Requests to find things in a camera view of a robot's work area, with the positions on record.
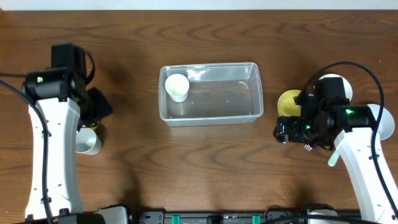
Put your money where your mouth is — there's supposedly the yellow plastic bowl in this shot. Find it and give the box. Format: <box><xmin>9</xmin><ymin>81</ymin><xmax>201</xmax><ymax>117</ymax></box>
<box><xmin>277</xmin><ymin>90</ymin><xmax>301</xmax><ymax>116</ymax></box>

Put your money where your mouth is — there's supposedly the grey plastic cup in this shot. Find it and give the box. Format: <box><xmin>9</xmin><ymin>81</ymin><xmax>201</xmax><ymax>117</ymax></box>
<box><xmin>76</xmin><ymin>128</ymin><xmax>103</xmax><ymax>156</ymax></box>

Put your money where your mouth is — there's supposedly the yellow plastic cup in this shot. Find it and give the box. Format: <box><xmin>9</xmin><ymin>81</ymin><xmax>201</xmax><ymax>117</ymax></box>
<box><xmin>82</xmin><ymin>122</ymin><xmax>99</xmax><ymax>130</ymax></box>

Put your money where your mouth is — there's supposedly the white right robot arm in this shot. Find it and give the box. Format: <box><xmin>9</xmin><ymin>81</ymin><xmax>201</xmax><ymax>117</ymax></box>
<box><xmin>274</xmin><ymin>104</ymin><xmax>397</xmax><ymax>223</ymax></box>

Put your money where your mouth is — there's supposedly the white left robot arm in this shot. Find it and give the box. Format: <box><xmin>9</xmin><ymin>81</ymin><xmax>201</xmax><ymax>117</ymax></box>
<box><xmin>22</xmin><ymin>66</ymin><xmax>113</xmax><ymax>223</ymax></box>

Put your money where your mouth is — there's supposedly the clear plastic container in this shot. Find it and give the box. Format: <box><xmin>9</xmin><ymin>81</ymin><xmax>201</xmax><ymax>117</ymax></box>
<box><xmin>159</xmin><ymin>62</ymin><xmax>264</xmax><ymax>126</ymax></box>

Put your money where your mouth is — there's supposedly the white plastic fork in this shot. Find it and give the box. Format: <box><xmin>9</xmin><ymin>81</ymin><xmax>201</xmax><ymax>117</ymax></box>
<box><xmin>304</xmin><ymin>145</ymin><xmax>312</xmax><ymax>151</ymax></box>

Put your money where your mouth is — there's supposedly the mint green plastic spoon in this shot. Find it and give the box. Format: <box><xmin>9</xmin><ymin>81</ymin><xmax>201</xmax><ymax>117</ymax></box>
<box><xmin>328</xmin><ymin>149</ymin><xmax>340</xmax><ymax>167</ymax></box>

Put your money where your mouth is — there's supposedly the white plastic bowl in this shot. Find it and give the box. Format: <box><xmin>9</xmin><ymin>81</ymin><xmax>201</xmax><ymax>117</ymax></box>
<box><xmin>319</xmin><ymin>73</ymin><xmax>353</xmax><ymax>101</ymax></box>
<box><xmin>368</xmin><ymin>104</ymin><xmax>395</xmax><ymax>141</ymax></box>

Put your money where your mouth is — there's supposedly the white plastic cup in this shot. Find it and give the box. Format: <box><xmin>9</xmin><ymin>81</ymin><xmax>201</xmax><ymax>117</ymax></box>
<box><xmin>165</xmin><ymin>73</ymin><xmax>190</xmax><ymax>103</ymax></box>

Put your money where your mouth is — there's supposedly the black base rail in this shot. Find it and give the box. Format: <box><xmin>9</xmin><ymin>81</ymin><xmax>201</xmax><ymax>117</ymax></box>
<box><xmin>136</xmin><ymin>210</ymin><xmax>363</xmax><ymax>224</ymax></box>

